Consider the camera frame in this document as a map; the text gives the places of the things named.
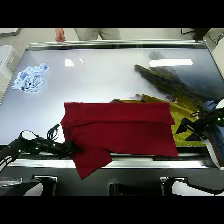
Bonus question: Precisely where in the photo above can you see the dark red T-shirt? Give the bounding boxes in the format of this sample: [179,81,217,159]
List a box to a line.
[60,101,180,181]

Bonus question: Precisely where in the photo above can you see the silver frame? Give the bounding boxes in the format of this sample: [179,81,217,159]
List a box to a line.
[0,39,224,197]

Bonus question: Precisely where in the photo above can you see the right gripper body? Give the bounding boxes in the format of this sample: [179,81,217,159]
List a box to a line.
[191,114,215,135]

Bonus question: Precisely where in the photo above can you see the person's hand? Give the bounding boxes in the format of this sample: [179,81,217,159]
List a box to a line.
[54,27,67,43]

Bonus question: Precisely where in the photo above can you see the light blue garment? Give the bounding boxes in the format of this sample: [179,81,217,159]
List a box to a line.
[11,62,51,95]

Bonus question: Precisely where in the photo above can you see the black cable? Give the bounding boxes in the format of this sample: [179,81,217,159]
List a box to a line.
[46,123,65,143]

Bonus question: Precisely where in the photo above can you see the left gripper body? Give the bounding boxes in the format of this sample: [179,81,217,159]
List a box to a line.
[61,140,83,158]

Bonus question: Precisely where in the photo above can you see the person's legs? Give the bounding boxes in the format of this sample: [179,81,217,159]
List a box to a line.
[73,27,122,42]

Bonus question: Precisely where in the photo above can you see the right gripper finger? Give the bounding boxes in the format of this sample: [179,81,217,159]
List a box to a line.
[184,131,203,142]
[175,116,195,135]

